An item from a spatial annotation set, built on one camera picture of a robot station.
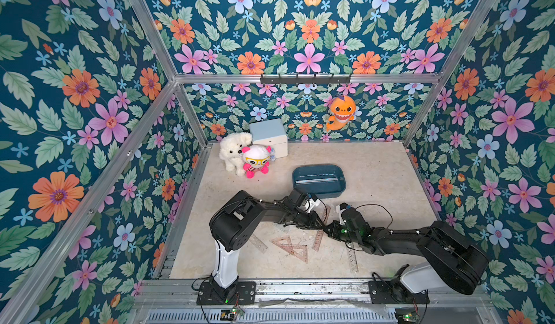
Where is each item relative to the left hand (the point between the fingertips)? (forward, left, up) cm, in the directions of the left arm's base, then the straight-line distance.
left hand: (325, 227), depth 87 cm
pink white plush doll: (+28, +27, +13) cm, 41 cm away
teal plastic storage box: (+24, -4, -3) cm, 25 cm away
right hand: (0, +1, -1) cm, 1 cm away
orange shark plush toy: (+45, -14, +24) cm, 53 cm away
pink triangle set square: (-6, +15, -2) cm, 17 cm away
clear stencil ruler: (-12, -9, -3) cm, 15 cm away
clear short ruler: (-3, +28, -3) cm, 28 cm away
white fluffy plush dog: (+31, +38, +16) cm, 52 cm away
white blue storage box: (+42, +20, +15) cm, 49 cm away
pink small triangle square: (-8, +11, -3) cm, 14 cm away
